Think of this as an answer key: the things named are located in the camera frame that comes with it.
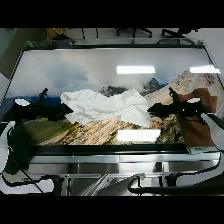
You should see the black cable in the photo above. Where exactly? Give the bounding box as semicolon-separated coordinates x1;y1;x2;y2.
1;171;65;195
127;175;178;196

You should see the brown garment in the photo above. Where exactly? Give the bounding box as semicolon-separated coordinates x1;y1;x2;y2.
175;87;220;148

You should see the silver frame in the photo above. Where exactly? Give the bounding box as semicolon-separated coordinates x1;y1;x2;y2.
0;143;224;197

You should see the white shirt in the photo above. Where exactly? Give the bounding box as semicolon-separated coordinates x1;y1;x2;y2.
59;88;153;129

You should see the black office chair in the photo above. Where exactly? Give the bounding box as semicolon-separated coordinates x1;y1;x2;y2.
115;27;153;39
161;27;201;39

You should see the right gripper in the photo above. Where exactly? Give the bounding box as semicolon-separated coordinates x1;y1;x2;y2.
159;101;184;118

